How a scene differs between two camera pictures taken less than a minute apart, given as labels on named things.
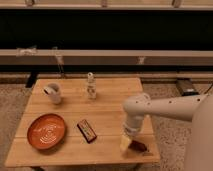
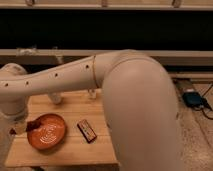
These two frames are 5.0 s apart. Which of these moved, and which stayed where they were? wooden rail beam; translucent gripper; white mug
Moved: translucent gripper
Stayed: wooden rail beam; white mug
